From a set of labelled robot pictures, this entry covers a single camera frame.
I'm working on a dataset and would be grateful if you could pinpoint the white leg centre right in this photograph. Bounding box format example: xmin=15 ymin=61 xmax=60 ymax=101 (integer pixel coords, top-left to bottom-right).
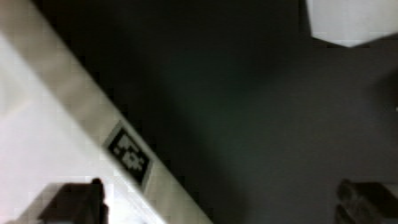
xmin=305 ymin=0 xmax=398 ymax=48

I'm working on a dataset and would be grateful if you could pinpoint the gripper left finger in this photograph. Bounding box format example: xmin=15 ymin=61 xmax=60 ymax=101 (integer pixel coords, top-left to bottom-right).
xmin=14 ymin=178 xmax=110 ymax=224

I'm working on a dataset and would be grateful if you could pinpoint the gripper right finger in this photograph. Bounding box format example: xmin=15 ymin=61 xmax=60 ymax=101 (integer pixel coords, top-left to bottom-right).
xmin=333 ymin=179 xmax=398 ymax=224

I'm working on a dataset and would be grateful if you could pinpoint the white square tabletop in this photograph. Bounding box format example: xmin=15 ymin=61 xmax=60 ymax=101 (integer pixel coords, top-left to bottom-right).
xmin=0 ymin=0 xmax=213 ymax=224

